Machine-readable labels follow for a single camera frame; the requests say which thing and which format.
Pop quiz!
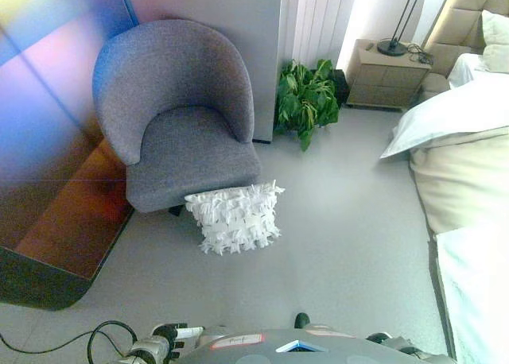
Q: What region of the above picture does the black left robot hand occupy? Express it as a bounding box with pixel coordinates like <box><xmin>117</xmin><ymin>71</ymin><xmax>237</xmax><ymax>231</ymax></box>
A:
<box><xmin>150</xmin><ymin>322</ymin><xmax>204</xmax><ymax>359</ymax></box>

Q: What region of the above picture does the white fringed pillow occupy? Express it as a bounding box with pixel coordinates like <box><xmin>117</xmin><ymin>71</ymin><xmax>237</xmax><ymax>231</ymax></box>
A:
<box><xmin>183</xmin><ymin>179</ymin><xmax>286</xmax><ymax>257</ymax></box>

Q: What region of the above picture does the cream bed pillow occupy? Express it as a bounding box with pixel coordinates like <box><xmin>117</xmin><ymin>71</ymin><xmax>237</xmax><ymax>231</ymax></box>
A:
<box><xmin>479</xmin><ymin>9</ymin><xmax>509</xmax><ymax>73</ymax></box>

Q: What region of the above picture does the silver right robot leg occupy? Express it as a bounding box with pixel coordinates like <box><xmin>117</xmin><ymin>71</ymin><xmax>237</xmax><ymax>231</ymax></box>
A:
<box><xmin>293</xmin><ymin>312</ymin><xmax>357</xmax><ymax>339</ymax></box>

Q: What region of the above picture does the grey robot torso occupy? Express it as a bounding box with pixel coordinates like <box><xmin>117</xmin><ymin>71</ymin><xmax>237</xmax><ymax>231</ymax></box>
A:
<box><xmin>178</xmin><ymin>327</ymin><xmax>453</xmax><ymax>364</ymax></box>

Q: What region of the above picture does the dark glossy wardrobe cabinet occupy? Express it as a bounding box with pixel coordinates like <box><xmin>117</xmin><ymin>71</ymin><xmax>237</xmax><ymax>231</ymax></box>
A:
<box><xmin>0</xmin><ymin>0</ymin><xmax>140</xmax><ymax>312</ymax></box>

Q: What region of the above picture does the grey fabric tub armchair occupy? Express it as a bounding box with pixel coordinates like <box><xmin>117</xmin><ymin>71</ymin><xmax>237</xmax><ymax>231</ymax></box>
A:
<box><xmin>91</xmin><ymin>18</ymin><xmax>263</xmax><ymax>216</ymax></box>

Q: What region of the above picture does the green leafy potted plant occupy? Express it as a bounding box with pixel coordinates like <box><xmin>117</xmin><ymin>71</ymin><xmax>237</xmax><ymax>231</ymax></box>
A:
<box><xmin>274</xmin><ymin>58</ymin><xmax>341</xmax><ymax>153</ymax></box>

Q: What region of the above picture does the black plant pot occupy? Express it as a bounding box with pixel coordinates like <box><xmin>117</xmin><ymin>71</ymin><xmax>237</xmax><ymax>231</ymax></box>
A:
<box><xmin>332</xmin><ymin>68</ymin><xmax>351</xmax><ymax>107</ymax></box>

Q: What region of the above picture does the white bed sheet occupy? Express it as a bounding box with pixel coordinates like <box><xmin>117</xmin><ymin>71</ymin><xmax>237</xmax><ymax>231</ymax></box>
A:
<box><xmin>435</xmin><ymin>225</ymin><xmax>509</xmax><ymax>364</ymax></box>

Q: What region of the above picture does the beige wooden nightstand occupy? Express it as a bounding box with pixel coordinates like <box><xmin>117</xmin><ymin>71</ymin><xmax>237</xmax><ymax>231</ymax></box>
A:
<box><xmin>344</xmin><ymin>37</ymin><xmax>433</xmax><ymax>113</ymax></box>

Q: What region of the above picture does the beige bed blanket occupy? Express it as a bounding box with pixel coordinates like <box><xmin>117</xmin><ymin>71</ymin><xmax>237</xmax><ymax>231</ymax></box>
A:
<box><xmin>408</xmin><ymin>127</ymin><xmax>509</xmax><ymax>236</ymax></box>

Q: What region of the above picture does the white pleated curtain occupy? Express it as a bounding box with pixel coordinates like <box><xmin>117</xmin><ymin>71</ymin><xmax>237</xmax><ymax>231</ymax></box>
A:
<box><xmin>280</xmin><ymin>0</ymin><xmax>359</xmax><ymax>70</ymax></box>

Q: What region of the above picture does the white duvet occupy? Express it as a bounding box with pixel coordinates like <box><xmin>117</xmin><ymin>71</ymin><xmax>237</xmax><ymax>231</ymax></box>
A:
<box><xmin>379</xmin><ymin>53</ymin><xmax>509</xmax><ymax>161</ymax></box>

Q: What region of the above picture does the black slim table lamp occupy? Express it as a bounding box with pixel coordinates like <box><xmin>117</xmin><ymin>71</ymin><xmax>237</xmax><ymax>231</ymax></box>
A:
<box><xmin>376</xmin><ymin>0</ymin><xmax>433</xmax><ymax>58</ymax></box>

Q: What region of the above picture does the beige padded bed headboard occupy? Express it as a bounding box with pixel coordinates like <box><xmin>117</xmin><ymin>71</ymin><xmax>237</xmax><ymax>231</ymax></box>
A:
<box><xmin>421</xmin><ymin>0</ymin><xmax>509</xmax><ymax>79</ymax></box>

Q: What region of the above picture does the thick black wrist cable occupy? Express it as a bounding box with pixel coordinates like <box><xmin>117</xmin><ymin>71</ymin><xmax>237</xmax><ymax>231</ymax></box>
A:
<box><xmin>0</xmin><ymin>319</ymin><xmax>138</xmax><ymax>359</ymax></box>

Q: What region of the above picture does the black cable on nightstand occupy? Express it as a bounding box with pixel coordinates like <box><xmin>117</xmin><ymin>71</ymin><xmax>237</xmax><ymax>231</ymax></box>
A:
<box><xmin>405</xmin><ymin>41</ymin><xmax>434</xmax><ymax>66</ymax></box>

